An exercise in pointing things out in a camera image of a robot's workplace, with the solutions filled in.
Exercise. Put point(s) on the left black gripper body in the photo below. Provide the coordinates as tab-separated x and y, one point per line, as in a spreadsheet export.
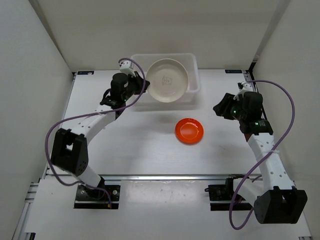
134	85

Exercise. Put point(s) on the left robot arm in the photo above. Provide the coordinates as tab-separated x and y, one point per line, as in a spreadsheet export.
70	146

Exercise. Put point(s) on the translucent white plastic bin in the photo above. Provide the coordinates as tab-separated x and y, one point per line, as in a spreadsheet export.
188	60

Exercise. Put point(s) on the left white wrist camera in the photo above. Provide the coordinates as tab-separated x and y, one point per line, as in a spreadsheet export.
126	67

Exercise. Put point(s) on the cream round bowl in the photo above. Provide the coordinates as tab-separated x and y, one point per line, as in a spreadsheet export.
168	80

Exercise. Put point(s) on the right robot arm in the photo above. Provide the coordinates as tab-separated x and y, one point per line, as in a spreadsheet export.
277	201

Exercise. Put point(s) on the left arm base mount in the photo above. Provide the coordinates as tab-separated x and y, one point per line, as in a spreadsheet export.
86	198

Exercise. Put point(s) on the orange round plate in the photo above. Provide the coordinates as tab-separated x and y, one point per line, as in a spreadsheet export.
189	131

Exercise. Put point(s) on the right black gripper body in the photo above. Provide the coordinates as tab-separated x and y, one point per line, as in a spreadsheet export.
233	110

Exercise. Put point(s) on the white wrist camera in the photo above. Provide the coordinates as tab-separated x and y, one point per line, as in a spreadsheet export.
126	67
244	87

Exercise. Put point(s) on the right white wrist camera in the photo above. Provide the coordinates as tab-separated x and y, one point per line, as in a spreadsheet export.
244	87

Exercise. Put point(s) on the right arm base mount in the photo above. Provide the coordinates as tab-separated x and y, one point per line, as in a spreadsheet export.
220	196

